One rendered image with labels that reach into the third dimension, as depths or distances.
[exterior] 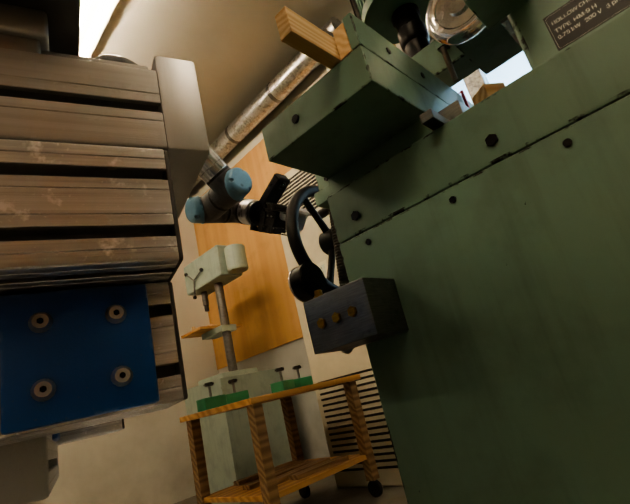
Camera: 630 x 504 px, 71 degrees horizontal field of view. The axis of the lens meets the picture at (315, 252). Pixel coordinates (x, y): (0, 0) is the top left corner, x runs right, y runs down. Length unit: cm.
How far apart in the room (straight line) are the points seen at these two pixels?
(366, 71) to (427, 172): 17
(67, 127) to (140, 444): 331
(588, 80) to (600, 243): 19
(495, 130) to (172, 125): 42
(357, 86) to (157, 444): 327
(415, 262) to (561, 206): 20
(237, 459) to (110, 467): 105
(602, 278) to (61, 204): 52
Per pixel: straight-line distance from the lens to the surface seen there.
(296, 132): 68
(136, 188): 34
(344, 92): 63
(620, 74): 62
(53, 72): 39
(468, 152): 64
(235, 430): 279
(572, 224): 59
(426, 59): 97
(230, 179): 115
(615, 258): 57
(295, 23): 62
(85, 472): 348
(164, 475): 366
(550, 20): 80
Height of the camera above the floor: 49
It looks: 17 degrees up
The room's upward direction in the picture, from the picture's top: 14 degrees counter-clockwise
